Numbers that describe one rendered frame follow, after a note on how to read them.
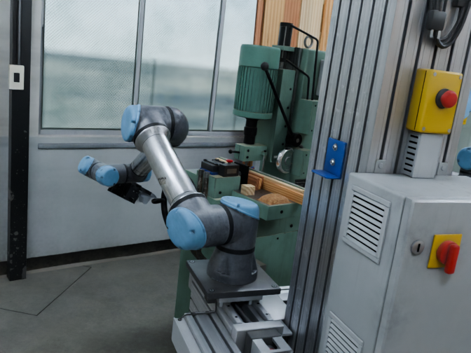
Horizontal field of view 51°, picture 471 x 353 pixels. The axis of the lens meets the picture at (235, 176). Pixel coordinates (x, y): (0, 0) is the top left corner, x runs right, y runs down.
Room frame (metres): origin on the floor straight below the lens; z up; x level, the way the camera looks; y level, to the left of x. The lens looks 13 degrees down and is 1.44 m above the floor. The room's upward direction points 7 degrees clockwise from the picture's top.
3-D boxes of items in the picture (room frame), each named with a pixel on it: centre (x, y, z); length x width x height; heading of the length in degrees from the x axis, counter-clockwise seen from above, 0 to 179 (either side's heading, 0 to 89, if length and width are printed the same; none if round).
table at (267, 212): (2.11, 0.01, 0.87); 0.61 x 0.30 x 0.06; 40
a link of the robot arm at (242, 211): (1.37, -0.02, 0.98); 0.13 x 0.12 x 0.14; 128
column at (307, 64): (2.41, -0.26, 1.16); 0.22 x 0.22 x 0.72; 40
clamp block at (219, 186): (2.06, 0.07, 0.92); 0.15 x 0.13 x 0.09; 40
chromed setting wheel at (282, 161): (2.21, -0.22, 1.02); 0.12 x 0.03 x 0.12; 130
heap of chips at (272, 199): (1.94, -0.17, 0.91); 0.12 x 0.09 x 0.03; 130
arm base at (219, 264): (1.37, -0.02, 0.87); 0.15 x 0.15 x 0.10
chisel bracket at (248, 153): (2.23, -0.06, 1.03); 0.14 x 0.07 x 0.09; 130
